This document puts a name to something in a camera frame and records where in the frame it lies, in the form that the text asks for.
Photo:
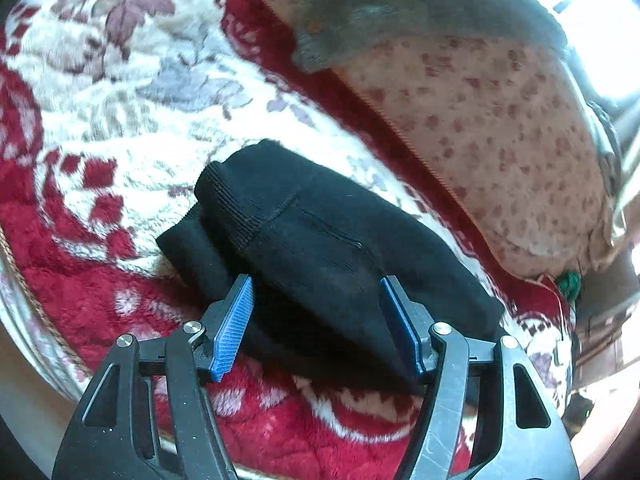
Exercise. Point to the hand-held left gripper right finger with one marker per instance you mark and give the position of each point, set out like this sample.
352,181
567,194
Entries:
397,330

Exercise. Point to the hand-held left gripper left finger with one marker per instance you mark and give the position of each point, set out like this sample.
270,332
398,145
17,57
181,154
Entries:
232,330

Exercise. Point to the black pants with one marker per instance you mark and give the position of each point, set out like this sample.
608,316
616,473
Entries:
310,240

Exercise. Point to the teal green bag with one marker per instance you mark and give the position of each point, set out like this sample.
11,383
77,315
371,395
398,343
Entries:
570,284

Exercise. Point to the pink floral quilt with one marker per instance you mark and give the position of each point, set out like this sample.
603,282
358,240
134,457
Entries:
490,125

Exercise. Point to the beige curtain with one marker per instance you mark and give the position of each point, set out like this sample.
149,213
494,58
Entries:
607,160

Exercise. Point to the red white floral blanket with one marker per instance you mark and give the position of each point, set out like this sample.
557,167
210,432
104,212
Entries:
100,85

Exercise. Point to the grey-blue fleece garment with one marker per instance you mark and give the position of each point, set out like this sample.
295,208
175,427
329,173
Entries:
400,5

